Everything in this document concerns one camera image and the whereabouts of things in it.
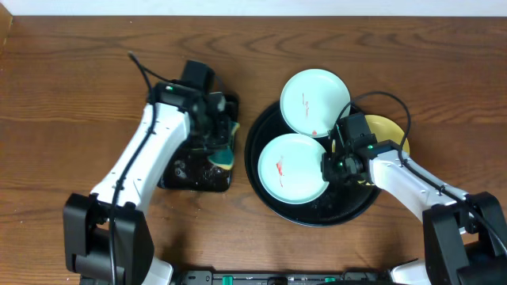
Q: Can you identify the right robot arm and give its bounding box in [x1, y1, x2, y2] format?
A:
[321, 140, 506, 284]

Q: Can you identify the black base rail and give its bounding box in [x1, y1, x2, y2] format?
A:
[170, 270, 394, 285]

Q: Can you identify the yellow plate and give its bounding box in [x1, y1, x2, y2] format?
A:
[330, 115, 410, 177]

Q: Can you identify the black rectangular tray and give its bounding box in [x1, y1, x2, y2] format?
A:
[158, 95, 239, 192]

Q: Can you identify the light blue plate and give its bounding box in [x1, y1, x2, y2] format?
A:
[280, 69, 350, 138]
[257, 133, 330, 204]

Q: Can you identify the black round tray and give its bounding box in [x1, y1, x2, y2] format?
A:
[244, 101, 380, 227]

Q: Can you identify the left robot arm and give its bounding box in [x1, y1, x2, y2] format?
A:
[63, 81, 238, 284]

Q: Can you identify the green yellow sponge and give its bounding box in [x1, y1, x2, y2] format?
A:
[208, 122, 239, 170]

